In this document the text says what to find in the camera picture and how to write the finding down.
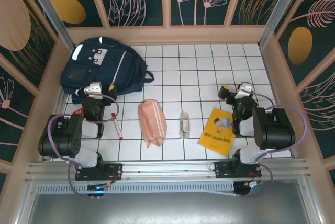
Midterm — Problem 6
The navy blue backpack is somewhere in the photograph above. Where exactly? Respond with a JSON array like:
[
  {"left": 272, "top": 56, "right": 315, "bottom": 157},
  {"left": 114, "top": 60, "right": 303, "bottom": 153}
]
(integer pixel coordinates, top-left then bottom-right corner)
[{"left": 59, "top": 36, "right": 155, "bottom": 105}]

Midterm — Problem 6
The red and white marker pen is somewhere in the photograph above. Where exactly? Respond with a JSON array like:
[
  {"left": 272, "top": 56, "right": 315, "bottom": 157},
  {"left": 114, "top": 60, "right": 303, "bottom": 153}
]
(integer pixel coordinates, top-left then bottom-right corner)
[{"left": 111, "top": 113, "right": 125, "bottom": 140}]

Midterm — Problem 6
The yellow book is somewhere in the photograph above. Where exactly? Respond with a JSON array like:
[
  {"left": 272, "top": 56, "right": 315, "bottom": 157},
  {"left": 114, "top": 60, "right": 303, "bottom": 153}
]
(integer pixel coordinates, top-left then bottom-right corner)
[{"left": 197, "top": 107, "right": 236, "bottom": 156}]

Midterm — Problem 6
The pink pencil case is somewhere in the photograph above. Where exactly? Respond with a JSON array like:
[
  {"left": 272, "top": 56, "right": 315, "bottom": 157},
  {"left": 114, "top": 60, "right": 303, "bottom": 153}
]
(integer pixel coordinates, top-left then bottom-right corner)
[{"left": 138, "top": 99, "right": 168, "bottom": 149}]

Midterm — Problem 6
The clear plastic supply case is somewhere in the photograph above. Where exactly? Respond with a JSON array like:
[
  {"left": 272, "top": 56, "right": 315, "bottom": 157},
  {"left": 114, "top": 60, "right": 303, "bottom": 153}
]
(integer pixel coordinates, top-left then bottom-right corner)
[{"left": 179, "top": 111, "right": 191, "bottom": 140}]

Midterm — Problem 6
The black connector box with LED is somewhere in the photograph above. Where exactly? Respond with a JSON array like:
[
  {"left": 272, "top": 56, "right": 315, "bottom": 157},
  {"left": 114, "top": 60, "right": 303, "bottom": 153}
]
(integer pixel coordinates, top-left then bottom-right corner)
[
  {"left": 233, "top": 181, "right": 263, "bottom": 198},
  {"left": 86, "top": 183, "right": 109, "bottom": 199}
]

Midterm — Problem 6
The grey metal sheet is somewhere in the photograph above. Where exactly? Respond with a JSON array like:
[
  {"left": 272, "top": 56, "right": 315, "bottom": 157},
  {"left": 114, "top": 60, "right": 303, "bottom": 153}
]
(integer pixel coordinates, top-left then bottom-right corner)
[{"left": 15, "top": 192, "right": 323, "bottom": 224}]

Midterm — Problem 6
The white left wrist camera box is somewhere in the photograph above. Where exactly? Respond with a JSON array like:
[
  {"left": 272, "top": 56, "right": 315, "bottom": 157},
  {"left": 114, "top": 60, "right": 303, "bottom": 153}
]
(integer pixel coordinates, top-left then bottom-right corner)
[{"left": 85, "top": 82, "right": 103, "bottom": 96}]

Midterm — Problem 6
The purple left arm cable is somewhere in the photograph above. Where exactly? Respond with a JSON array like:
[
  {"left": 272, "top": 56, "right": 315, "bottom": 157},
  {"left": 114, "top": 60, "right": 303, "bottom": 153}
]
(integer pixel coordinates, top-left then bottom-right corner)
[{"left": 47, "top": 92, "right": 120, "bottom": 198}]

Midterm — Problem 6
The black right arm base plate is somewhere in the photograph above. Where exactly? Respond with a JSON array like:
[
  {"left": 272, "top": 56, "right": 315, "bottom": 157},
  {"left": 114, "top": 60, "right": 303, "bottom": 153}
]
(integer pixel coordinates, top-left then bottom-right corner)
[{"left": 214, "top": 160, "right": 262, "bottom": 179}]

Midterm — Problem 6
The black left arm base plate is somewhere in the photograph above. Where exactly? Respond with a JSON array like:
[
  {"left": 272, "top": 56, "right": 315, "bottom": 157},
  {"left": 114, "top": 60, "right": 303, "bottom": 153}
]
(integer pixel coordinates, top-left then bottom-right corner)
[{"left": 75, "top": 163, "right": 124, "bottom": 182}]

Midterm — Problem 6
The aluminium mounting rail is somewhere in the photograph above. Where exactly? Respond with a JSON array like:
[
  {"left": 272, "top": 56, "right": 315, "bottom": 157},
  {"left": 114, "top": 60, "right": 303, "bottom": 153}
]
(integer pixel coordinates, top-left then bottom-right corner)
[{"left": 26, "top": 158, "right": 312, "bottom": 182}]

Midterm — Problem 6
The aluminium frame post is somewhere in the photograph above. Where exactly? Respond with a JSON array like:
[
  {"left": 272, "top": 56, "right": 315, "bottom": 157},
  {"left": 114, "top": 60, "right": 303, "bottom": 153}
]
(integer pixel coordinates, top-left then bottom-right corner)
[
  {"left": 258, "top": 0, "right": 307, "bottom": 47},
  {"left": 20, "top": 0, "right": 77, "bottom": 50}
]

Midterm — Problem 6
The grey slotted cable duct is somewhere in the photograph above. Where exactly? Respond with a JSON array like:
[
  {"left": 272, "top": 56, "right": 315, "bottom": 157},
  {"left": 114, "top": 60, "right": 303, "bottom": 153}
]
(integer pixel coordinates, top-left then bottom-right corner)
[{"left": 35, "top": 181, "right": 236, "bottom": 196}]

